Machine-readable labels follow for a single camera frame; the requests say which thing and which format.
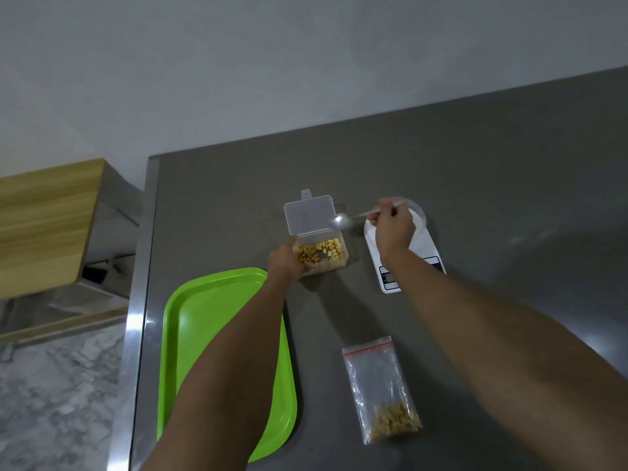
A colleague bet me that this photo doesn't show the wooden cabinet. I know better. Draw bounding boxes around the wooden cabinet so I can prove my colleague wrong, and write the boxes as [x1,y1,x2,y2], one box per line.
[0,159,144,302]

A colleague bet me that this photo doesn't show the clear bowl on scale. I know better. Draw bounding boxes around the clear bowl on scale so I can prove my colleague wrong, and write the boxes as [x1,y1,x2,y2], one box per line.
[378,196,427,241]

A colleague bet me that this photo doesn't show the yellow split peas in bag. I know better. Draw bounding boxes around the yellow split peas in bag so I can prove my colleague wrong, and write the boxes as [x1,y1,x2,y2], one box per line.
[370,401,423,441]

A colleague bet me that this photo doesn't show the person's left hand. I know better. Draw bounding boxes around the person's left hand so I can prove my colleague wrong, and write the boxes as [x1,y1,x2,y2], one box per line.
[267,235,304,286]

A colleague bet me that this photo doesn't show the green plastic tray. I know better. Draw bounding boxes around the green plastic tray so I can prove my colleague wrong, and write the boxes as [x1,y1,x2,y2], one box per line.
[156,268,298,463]

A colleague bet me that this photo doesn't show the white kitchen scale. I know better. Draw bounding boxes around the white kitchen scale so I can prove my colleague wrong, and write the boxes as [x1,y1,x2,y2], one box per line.
[364,211,447,294]

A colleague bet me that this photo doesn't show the person's right forearm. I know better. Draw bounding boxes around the person's right forearm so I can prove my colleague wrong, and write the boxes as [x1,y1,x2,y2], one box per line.
[378,245,628,471]

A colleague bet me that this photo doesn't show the metal spoon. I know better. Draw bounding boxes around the metal spoon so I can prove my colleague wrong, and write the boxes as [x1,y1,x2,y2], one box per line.
[328,205,383,230]

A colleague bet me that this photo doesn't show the yellow split peas in box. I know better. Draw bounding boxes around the yellow split peas in box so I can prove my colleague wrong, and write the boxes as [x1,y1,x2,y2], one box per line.
[294,238,343,265]

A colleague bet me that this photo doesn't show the clear plastic lidded box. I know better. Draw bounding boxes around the clear plastic lidded box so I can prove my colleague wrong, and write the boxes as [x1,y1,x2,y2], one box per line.
[284,190,350,277]

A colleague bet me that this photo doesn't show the clear zip bag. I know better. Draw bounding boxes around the clear zip bag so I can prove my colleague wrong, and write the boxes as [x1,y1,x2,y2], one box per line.
[342,336,424,446]

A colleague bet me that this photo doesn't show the person's right hand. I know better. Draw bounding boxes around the person's right hand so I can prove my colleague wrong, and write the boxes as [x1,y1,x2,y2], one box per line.
[366,199,417,264]

